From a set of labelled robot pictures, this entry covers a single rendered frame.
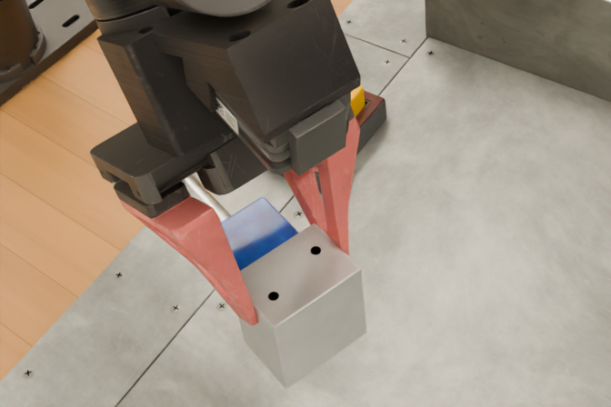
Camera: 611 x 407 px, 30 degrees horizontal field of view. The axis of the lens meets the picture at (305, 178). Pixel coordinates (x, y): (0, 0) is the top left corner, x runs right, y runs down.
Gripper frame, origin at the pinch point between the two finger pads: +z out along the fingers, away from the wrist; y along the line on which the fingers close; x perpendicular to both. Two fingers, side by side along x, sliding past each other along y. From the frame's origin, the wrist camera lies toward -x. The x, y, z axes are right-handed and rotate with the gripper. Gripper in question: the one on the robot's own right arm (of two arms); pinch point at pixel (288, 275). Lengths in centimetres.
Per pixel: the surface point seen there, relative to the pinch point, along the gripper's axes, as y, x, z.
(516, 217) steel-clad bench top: 18.5, 9.6, 10.8
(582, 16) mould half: 29.2, 11.5, 2.4
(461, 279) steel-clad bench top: 12.7, 8.5, 11.4
